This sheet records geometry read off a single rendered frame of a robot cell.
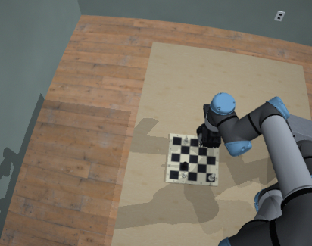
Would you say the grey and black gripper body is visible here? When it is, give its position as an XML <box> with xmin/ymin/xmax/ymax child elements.
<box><xmin>201</xmin><ymin>123</ymin><xmax>221</xmax><ymax>148</ymax></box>

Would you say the black and white chessboard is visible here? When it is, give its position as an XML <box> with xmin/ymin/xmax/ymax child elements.
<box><xmin>166</xmin><ymin>133</ymin><xmax>219</xmax><ymax>186</ymax></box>

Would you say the black chess piece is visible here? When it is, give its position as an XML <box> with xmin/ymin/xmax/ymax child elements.
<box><xmin>181</xmin><ymin>161</ymin><xmax>187</xmax><ymax>170</ymax></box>

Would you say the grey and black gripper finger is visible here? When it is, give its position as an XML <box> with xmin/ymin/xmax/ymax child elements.
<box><xmin>196</xmin><ymin>127</ymin><xmax>201</xmax><ymax>148</ymax></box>

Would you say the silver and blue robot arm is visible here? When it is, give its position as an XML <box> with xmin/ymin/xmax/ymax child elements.
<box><xmin>203</xmin><ymin>92</ymin><xmax>312</xmax><ymax>246</ymax></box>

